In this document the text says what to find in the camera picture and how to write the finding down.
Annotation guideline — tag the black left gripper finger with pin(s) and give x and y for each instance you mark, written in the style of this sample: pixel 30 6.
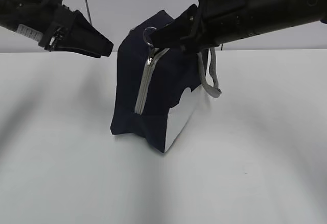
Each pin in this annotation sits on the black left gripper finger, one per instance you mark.
pixel 96 51
pixel 87 39

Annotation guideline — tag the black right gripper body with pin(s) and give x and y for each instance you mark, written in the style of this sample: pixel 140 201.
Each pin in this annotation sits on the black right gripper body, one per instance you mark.
pixel 213 23

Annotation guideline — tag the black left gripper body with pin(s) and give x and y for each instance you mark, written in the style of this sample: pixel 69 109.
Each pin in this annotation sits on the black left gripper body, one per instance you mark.
pixel 59 22

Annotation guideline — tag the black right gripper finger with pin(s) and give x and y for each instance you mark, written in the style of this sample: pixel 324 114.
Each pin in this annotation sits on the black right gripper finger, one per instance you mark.
pixel 171 35

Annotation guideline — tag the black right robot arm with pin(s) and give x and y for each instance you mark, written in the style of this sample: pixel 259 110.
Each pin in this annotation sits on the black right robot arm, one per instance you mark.
pixel 264 16

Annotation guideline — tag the navy blue lunch bag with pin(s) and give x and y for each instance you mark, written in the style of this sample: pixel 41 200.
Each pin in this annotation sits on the navy blue lunch bag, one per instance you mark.
pixel 157 90

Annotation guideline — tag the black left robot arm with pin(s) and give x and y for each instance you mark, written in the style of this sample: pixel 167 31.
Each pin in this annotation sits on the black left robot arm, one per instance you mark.
pixel 24 17

